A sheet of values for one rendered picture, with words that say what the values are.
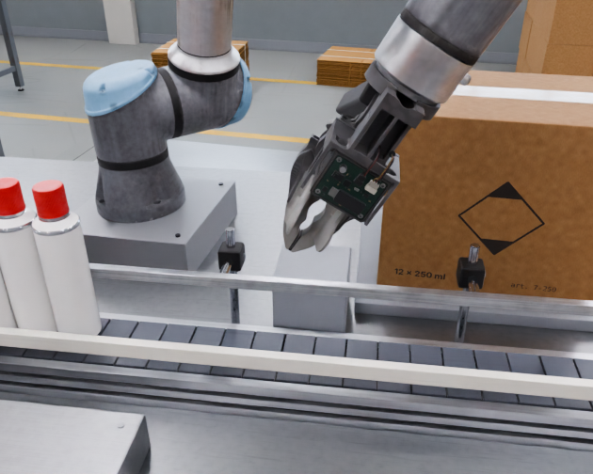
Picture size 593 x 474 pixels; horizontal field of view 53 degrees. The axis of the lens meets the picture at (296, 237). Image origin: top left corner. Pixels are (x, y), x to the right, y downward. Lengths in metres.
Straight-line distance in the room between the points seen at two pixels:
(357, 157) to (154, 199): 0.56
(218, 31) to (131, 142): 0.22
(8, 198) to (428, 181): 0.51
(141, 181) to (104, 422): 0.44
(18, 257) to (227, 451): 0.32
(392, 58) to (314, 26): 5.57
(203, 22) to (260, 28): 5.27
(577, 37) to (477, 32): 3.21
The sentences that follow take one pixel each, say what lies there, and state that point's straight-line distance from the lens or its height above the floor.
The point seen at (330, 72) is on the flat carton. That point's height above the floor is 0.10.
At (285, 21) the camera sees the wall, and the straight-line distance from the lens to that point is 6.14.
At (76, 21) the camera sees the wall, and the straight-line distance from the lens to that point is 7.08.
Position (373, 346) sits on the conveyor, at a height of 0.88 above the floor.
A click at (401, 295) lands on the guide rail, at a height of 0.96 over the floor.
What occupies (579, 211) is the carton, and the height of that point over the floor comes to 1.01.
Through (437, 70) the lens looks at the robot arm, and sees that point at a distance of 0.51.
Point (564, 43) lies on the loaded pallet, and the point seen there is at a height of 0.65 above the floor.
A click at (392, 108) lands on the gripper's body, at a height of 1.21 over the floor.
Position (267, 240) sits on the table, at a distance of 1.05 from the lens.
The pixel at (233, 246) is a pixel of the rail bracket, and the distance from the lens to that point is 0.76.
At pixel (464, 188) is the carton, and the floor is 1.02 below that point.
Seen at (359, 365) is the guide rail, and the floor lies 0.91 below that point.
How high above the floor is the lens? 1.36
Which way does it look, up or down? 30 degrees down
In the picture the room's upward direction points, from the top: straight up
